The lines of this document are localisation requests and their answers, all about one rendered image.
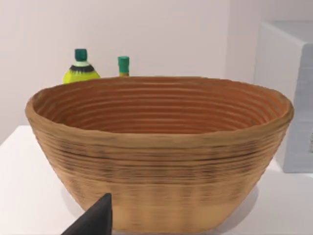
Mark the brown woven basket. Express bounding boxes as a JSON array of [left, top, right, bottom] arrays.
[[24, 75, 294, 232]]

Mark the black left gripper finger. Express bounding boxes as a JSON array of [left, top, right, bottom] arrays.
[[60, 192, 113, 235]]

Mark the yellow-green bottle with green cap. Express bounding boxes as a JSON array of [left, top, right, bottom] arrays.
[[62, 48, 101, 85]]

